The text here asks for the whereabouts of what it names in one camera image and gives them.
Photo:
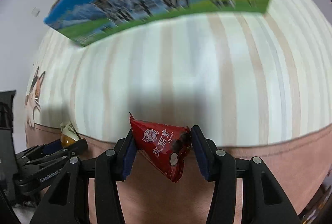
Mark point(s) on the striped cat print blanket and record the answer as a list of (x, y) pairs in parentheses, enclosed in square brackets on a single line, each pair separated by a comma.
[(257, 85)]

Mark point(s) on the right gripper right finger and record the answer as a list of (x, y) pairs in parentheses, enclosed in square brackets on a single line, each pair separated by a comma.
[(264, 200)]

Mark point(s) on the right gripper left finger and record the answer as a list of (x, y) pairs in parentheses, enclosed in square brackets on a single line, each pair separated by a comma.
[(67, 201)]

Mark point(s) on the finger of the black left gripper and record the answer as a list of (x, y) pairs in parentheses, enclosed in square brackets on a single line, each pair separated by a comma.
[(73, 150), (39, 151)]

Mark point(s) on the small orange jelly packet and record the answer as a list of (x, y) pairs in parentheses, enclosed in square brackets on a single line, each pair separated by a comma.
[(68, 134)]

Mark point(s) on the red triangular Mylikes packet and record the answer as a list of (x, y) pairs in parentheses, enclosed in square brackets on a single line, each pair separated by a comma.
[(165, 146)]

